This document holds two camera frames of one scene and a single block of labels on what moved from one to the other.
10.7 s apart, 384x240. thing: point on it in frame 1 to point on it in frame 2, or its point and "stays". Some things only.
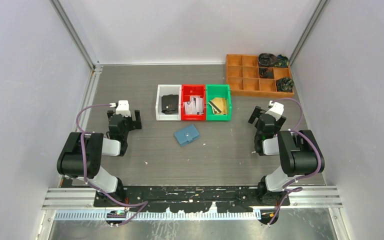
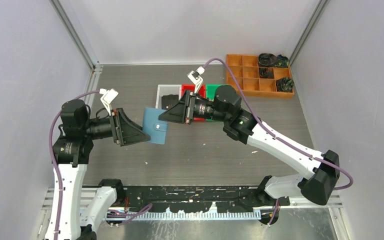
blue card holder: x=187 y=134 to x=155 y=128
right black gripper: x=256 y=114 to x=180 y=113
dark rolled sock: x=284 y=84 stays
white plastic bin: x=168 y=89 stays
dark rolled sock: x=267 y=59 stays
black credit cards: x=170 y=104 stays
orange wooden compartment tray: x=246 y=79 stays
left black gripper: x=137 y=124 to x=124 y=130
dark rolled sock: x=264 y=73 stays
